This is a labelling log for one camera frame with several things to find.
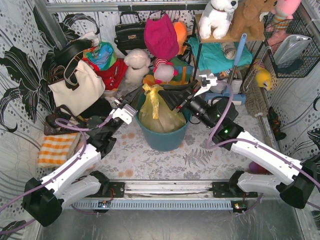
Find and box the yellow trash bag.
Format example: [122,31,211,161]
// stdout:
[138,83,187,134]

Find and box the teal trash bin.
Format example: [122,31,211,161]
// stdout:
[134,86,192,152]

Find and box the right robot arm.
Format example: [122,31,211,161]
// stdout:
[158,77,320,209]

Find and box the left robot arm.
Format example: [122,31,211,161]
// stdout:
[22,86,143,227]

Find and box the cream canvas tote bag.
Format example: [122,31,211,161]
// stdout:
[49,60,106,116]

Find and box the colourful printed bag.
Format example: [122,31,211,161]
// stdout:
[82,41,117,71]

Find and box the magenta fabric bag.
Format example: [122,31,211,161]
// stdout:
[144,13,179,61]

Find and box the brown leather bag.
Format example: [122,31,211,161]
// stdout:
[43,104,88,136]

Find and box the rainbow striped cloth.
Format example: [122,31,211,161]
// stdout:
[142,57,194,86]

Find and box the white pink plush doll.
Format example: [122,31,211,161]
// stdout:
[153,58,178,84]

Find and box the red garment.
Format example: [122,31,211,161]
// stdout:
[96,58,128,91]

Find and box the teal folded cloth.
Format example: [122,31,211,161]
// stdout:
[188,37,253,74]

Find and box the cream plush bear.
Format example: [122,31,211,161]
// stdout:
[124,48,151,84]

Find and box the blue floor sweeper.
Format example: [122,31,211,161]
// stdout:
[204,33,248,106]

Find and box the black metal shelf rack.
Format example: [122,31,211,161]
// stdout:
[189,14,266,81]

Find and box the orange plush toy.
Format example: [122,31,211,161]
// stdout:
[173,21,188,55]

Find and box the black leather handbag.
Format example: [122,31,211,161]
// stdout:
[114,11,147,56]

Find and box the white plush dog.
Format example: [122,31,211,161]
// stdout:
[199,0,239,40]

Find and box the brown teddy bear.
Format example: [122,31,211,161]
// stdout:
[230,0,278,40]

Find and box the orange checkered cloth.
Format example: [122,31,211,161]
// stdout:
[37,132,81,168]

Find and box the purple orange sock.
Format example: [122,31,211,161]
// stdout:
[249,161,268,174]

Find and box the silver foil pouch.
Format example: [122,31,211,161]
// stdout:
[273,34,313,65]

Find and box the pink plush toy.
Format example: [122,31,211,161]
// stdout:
[270,0,301,30]

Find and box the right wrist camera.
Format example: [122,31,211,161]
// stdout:
[194,73,218,97]

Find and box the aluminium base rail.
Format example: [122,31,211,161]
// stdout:
[69,178,307,201]

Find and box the black wire basket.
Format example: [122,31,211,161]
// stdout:
[264,11,320,78]

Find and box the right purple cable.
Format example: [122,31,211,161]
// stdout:
[207,79,320,216]

